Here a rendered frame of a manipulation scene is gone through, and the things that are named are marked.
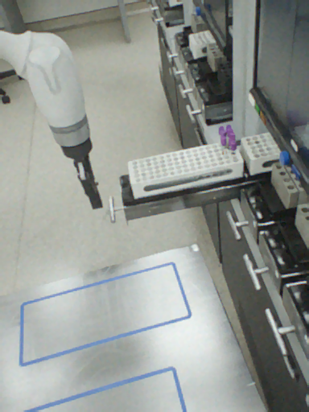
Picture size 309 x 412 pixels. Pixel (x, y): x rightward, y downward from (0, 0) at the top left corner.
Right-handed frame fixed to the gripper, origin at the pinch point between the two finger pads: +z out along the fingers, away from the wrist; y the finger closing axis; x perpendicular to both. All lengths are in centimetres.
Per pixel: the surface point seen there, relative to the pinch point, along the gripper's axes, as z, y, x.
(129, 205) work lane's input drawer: 0.0, -5.7, -9.1
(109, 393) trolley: -2, -55, -1
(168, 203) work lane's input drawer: 1.5, -6.6, -19.5
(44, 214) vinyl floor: 80, 87, 45
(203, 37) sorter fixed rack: -6, 71, -47
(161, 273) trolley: -1.7, -31.0, -14.3
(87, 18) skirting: 76, 350, 13
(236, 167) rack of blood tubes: -4.4, -4.6, -38.7
